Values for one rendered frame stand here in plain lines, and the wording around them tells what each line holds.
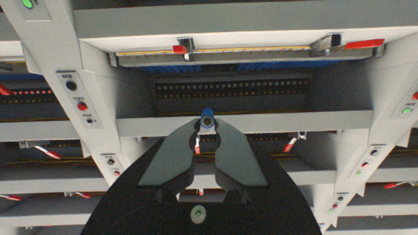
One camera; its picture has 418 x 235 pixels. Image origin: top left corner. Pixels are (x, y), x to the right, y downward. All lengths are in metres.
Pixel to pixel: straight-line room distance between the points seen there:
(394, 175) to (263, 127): 0.48
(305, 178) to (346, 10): 0.41
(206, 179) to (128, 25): 0.40
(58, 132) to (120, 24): 0.30
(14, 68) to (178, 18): 0.43
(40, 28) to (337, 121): 0.60
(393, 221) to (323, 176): 0.72
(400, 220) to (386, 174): 0.59
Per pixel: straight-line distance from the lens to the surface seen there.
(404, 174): 0.71
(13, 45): 0.42
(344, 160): 0.52
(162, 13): 0.26
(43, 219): 0.87
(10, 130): 0.54
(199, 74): 0.38
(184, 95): 0.41
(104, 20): 0.30
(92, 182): 0.54
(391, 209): 0.89
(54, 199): 1.01
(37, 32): 0.36
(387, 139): 0.53
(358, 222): 1.09
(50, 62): 0.36
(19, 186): 0.72
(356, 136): 0.48
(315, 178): 0.51
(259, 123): 0.29
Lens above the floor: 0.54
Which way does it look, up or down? 24 degrees up
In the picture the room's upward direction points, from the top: 178 degrees clockwise
